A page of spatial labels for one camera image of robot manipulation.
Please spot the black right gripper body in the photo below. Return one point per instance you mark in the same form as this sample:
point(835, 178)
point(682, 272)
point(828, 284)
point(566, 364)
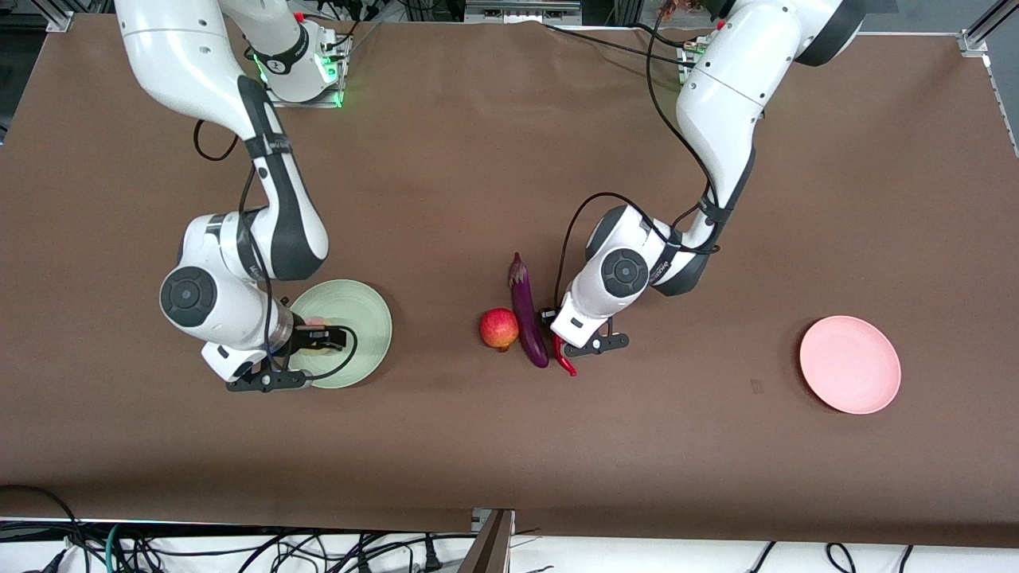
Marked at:
point(303, 340)

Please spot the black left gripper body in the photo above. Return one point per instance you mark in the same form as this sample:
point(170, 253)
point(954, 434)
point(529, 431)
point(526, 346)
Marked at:
point(548, 317)

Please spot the peach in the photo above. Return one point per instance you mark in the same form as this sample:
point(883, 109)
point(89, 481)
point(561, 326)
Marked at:
point(316, 322)

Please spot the long purple eggplant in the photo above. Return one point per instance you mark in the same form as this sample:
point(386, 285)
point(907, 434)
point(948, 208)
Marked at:
point(527, 310)

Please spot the red chili pepper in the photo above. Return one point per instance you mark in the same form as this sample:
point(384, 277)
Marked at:
point(566, 364)

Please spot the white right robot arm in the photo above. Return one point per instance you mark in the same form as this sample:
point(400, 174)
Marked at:
point(175, 56)

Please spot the pale green plate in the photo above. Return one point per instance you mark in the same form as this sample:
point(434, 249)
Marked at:
point(362, 318)

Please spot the red pomegranate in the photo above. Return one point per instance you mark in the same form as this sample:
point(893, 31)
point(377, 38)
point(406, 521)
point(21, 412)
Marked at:
point(499, 329)

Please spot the brown table cover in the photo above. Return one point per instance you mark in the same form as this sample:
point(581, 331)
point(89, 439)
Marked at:
point(478, 159)

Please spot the black power plug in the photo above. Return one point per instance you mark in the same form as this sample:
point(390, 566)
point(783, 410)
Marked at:
point(431, 557)

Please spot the pink plate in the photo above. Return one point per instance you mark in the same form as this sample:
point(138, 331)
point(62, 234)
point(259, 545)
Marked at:
point(850, 364)

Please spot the grey metal device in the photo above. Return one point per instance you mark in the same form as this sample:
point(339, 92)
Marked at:
point(521, 12)

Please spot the orange background object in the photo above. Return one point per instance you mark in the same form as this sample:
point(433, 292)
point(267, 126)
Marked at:
point(675, 8)

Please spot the aluminium profile post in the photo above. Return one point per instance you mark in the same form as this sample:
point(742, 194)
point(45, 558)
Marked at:
point(489, 549)

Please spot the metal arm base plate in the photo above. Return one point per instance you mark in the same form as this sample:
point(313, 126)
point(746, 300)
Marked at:
point(330, 89)
point(688, 68)

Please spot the aluminium edge rail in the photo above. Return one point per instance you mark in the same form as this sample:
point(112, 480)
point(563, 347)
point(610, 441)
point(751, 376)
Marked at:
point(1001, 103)

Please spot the aluminium frame corner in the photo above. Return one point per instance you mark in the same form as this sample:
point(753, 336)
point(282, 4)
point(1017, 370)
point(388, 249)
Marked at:
point(973, 41)

